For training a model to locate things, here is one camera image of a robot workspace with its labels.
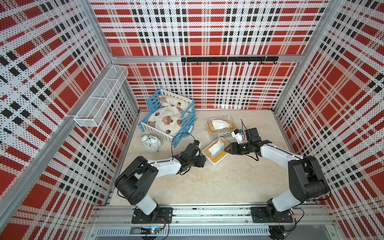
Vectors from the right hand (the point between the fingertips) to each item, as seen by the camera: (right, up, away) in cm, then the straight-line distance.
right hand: (229, 149), depth 89 cm
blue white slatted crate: (-26, +19, +13) cm, 35 cm away
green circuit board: (-42, -36, -19) cm, 59 cm away
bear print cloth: (-42, +20, +16) cm, 49 cm away
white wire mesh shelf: (-87, +22, +4) cm, 89 cm away
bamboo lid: (-10, +11, +8) cm, 16 cm away
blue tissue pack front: (-5, +15, +15) cm, 21 cm away
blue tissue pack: (-8, 0, +1) cm, 8 cm away
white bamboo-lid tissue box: (-9, +3, +6) cm, 11 cm away
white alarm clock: (-48, +3, +2) cm, 48 cm away
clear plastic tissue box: (0, +19, +13) cm, 23 cm away
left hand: (-16, -6, +3) cm, 17 cm away
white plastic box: (-8, -4, +1) cm, 9 cm away
